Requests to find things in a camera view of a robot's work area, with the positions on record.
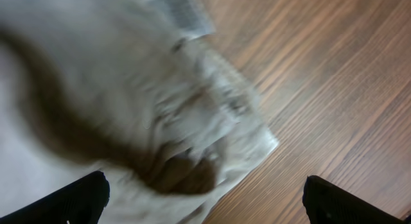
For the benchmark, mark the beige cargo shorts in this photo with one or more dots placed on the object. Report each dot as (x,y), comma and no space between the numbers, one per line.
(113,86)

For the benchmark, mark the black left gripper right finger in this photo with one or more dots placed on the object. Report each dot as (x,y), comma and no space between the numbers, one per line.
(326,203)

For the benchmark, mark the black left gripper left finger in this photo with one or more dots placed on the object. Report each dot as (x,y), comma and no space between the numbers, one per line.
(81,202)

